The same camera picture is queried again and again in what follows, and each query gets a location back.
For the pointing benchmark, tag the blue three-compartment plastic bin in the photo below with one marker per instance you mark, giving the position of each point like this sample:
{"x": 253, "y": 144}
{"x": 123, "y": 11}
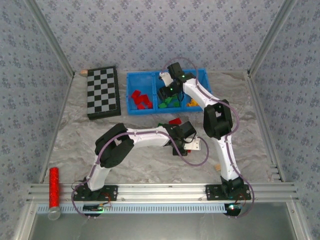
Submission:
{"x": 142, "y": 82}

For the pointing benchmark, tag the aluminium table side rail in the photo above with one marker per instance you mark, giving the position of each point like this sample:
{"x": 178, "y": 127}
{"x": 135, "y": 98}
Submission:
{"x": 263, "y": 125}
{"x": 58, "y": 127}

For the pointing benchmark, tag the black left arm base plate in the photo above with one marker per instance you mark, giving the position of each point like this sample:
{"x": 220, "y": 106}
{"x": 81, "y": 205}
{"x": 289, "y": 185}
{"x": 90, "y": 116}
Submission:
{"x": 111, "y": 193}

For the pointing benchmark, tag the ridged wooden block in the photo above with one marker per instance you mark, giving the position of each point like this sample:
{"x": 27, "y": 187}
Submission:
{"x": 217, "y": 167}

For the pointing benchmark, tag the black grey folded chessboard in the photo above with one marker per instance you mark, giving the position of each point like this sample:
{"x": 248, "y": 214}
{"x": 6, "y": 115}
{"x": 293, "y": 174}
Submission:
{"x": 102, "y": 92}

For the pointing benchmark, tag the red glitter tube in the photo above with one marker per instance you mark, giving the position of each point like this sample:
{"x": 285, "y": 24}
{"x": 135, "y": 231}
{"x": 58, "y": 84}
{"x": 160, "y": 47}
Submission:
{"x": 54, "y": 187}

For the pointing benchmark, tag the aluminium frame post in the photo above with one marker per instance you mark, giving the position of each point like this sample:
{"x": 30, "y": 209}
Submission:
{"x": 270, "y": 37}
{"x": 51, "y": 37}

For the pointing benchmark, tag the small plain wooden block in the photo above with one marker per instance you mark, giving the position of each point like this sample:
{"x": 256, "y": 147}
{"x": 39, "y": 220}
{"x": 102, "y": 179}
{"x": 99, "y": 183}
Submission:
{"x": 83, "y": 72}

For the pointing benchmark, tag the long aluminium base rail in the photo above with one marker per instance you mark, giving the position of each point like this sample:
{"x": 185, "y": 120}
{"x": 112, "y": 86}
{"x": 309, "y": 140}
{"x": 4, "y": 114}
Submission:
{"x": 162, "y": 192}

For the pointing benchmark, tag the small green lego brick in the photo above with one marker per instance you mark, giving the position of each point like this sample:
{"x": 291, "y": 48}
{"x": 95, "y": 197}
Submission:
{"x": 177, "y": 104}

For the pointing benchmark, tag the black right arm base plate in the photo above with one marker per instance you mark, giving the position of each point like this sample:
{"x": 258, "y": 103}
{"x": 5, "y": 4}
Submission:
{"x": 212, "y": 192}

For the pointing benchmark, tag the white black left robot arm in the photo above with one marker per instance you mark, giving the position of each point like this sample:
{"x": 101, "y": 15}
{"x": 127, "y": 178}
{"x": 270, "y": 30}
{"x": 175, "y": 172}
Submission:
{"x": 147, "y": 137}

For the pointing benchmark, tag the yellow lego brick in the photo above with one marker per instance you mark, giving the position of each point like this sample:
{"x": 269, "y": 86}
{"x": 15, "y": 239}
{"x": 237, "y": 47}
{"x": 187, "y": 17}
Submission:
{"x": 192, "y": 100}
{"x": 192, "y": 104}

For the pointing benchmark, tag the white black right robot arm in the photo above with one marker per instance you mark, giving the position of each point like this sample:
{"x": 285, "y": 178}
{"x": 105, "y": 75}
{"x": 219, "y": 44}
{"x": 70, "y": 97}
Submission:
{"x": 227, "y": 155}

